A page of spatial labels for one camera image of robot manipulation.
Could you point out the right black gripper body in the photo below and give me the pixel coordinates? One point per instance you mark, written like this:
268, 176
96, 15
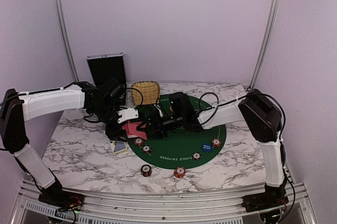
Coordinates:
166, 124

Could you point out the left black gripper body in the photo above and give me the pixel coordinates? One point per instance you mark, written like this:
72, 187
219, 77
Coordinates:
102, 113

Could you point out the red playing card deck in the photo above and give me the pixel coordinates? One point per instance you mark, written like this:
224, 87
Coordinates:
132, 131

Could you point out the blue small blind button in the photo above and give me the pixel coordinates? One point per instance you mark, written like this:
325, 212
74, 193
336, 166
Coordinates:
207, 147

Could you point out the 100 chip stack bottom mat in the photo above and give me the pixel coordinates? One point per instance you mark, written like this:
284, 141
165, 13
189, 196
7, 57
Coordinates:
196, 156

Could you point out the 5 chip stack mat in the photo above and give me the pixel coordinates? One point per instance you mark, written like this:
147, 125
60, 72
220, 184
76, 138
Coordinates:
216, 142

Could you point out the red tan 5 chip stack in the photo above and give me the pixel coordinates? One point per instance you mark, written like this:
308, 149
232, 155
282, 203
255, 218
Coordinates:
179, 172

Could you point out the black red 100 chip stack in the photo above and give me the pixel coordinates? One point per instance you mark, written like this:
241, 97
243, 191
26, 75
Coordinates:
146, 170

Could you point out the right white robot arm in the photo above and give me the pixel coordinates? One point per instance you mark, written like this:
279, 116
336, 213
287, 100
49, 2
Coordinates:
262, 113

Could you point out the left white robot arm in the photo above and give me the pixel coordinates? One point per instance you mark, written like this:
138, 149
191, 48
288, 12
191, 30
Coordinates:
19, 108

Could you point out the round green poker mat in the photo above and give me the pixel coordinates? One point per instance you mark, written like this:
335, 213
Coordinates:
176, 149

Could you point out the aluminium poker case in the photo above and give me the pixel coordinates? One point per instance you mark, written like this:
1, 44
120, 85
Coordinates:
104, 67

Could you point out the woven bamboo basket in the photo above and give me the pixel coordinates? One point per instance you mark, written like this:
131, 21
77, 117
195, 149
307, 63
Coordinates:
145, 92

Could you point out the playing card box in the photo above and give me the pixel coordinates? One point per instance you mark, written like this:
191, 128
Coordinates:
118, 147

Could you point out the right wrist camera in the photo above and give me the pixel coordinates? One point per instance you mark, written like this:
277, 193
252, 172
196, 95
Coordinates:
181, 107

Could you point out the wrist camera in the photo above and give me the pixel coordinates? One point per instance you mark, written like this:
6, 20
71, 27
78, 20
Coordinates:
181, 107
127, 114

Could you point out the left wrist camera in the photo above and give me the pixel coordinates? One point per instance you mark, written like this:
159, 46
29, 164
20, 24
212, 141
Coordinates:
127, 114

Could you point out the aluminium front rail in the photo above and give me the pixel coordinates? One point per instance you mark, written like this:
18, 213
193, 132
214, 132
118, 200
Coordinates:
221, 206

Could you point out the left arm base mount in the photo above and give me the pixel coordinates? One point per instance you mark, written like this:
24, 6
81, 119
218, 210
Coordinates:
65, 200

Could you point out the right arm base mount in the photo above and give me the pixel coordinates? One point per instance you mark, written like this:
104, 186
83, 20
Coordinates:
264, 200

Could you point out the left aluminium frame post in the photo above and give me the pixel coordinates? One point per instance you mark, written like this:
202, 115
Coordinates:
65, 39

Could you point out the aluminium frame post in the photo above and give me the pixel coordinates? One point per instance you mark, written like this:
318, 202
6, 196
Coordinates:
271, 19
65, 39

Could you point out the right aluminium frame post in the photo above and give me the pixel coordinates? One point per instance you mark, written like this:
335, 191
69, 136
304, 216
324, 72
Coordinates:
271, 19

